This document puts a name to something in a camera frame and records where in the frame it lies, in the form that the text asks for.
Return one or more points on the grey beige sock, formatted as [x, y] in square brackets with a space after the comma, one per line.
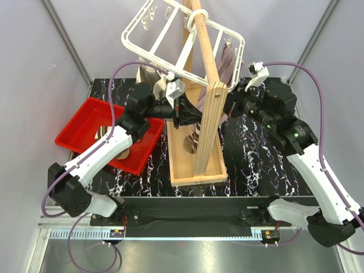
[154, 78]

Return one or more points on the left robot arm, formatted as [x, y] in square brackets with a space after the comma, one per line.
[67, 183]

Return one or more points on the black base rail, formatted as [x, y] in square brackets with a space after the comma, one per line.
[189, 217]

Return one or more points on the white clip hanger frame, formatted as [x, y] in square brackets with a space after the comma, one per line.
[163, 33]

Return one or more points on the brown striped sock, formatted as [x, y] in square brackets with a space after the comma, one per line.
[191, 141]
[116, 142]

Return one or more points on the white clip holding mauve sock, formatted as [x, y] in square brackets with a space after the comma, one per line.
[227, 42]

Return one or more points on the red plastic tray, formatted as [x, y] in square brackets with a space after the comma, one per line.
[78, 135]

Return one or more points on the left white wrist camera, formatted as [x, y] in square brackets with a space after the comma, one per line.
[175, 88]

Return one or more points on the black marble mat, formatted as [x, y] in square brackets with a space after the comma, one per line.
[254, 168]

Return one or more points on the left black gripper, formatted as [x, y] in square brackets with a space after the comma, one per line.
[195, 116]

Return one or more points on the mauve sock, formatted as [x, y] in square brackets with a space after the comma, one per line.
[225, 70]

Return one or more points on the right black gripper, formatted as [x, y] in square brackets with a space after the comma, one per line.
[237, 98]

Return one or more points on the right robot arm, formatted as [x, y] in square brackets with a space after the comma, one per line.
[337, 216]

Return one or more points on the wooden stand with tray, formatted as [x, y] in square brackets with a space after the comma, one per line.
[207, 165]

